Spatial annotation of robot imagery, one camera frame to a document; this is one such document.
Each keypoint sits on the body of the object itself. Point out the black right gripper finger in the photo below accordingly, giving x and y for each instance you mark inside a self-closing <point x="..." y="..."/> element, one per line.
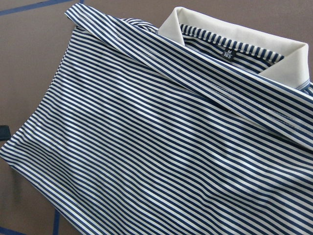
<point x="4" y="133"/>

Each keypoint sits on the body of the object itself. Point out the navy white striped polo shirt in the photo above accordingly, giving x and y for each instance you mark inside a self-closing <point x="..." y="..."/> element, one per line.
<point x="199" y="127"/>

